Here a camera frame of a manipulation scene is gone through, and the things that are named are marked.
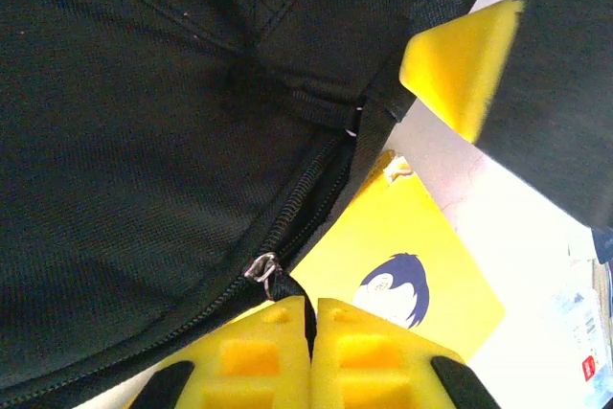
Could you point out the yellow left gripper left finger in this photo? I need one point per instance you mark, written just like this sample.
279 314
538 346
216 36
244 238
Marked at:
249 361

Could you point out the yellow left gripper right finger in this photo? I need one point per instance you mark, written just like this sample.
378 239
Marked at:
373 361

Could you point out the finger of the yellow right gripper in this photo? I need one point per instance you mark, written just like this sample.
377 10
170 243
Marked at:
460 64

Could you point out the yellow cartoon book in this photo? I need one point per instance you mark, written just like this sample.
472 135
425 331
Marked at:
392 227

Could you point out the navy blue book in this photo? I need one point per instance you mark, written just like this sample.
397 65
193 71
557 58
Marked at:
604 243

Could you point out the black backpack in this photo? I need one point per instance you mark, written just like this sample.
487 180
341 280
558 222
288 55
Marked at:
143 141

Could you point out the clear plastic stationery pack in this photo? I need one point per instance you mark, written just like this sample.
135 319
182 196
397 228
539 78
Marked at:
579 332

